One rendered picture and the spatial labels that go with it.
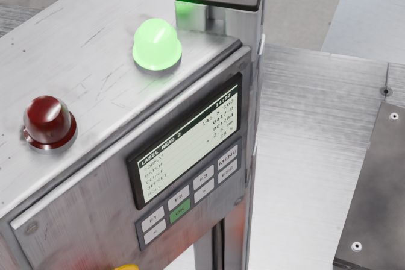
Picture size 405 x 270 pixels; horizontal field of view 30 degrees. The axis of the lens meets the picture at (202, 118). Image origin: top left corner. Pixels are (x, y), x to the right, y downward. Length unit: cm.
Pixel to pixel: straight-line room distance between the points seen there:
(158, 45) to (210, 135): 7
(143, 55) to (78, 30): 5
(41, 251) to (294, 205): 72
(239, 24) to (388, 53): 87
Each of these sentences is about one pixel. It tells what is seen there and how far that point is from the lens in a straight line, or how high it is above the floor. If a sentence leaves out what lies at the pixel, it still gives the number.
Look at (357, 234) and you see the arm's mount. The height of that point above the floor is 85.
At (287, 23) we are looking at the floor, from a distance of 238.
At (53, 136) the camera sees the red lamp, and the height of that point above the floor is 149.
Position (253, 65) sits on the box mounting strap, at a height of 145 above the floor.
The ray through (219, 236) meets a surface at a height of 121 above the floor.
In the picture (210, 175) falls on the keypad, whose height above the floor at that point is 137.
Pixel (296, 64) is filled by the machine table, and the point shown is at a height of 83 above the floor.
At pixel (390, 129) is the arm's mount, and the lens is 114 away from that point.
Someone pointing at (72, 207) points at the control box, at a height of 145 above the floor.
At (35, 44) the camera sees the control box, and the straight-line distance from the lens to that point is 42.
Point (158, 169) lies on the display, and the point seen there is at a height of 143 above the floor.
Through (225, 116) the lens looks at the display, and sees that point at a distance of 43.
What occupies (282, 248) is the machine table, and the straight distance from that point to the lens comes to 105.
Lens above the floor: 179
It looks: 56 degrees down
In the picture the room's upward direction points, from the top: 2 degrees counter-clockwise
